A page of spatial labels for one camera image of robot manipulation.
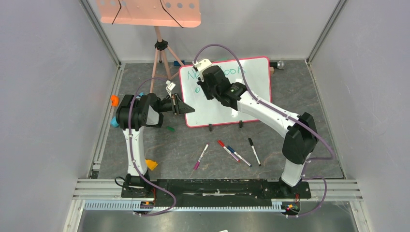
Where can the green marker cap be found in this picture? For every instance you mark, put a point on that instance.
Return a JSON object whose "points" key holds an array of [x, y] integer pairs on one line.
{"points": [[171, 129]]}

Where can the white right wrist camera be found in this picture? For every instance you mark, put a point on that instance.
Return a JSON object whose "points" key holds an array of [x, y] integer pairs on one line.
{"points": [[202, 65]]}

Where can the black flashlight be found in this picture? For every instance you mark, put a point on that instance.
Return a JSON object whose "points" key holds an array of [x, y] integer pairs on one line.
{"points": [[277, 64]]}

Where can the purple marker pen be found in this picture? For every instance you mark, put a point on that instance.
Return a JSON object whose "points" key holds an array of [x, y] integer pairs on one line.
{"points": [[201, 156]]}

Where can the yellow orange stepped block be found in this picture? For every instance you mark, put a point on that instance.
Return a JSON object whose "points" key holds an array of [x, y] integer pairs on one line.
{"points": [[151, 165]]}

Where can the blue block behind stand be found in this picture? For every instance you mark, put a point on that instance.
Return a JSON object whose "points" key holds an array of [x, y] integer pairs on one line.
{"points": [[182, 63]]}

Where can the pink framed whiteboard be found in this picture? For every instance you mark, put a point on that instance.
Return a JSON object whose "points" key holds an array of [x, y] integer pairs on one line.
{"points": [[212, 112]]}

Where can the blue marker pen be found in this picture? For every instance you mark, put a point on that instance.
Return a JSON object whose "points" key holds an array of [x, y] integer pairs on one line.
{"points": [[239, 156]]}

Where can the red marker pen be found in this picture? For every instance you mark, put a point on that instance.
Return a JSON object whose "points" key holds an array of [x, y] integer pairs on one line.
{"points": [[227, 150]]}

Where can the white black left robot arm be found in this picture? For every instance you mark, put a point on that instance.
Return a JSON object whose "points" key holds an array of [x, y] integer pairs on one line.
{"points": [[133, 116]]}

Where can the orange block at left rail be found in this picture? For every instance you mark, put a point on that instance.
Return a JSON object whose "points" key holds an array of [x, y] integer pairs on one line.
{"points": [[114, 101]]}

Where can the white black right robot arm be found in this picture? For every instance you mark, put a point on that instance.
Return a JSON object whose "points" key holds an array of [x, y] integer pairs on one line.
{"points": [[297, 131]]}

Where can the black marker pen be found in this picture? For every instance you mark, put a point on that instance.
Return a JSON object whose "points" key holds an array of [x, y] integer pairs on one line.
{"points": [[254, 151]]}

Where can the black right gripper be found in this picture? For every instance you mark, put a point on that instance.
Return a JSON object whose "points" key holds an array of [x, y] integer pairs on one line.
{"points": [[205, 88]]}

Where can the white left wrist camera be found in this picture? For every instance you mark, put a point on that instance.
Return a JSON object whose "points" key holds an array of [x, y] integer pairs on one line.
{"points": [[169, 88]]}

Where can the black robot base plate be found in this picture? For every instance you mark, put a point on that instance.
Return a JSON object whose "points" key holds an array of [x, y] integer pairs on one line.
{"points": [[224, 192]]}

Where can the pink music stand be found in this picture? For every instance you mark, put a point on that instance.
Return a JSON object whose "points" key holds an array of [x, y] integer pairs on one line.
{"points": [[156, 14]]}

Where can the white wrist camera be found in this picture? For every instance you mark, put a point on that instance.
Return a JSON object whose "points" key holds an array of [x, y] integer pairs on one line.
{"points": [[169, 88], [202, 65]]}

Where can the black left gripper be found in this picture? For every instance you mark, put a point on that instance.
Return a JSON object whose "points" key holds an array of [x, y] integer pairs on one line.
{"points": [[182, 108]]}

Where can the large cyan toy marker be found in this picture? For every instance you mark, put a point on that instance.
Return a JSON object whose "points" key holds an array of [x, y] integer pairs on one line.
{"points": [[114, 120]]}

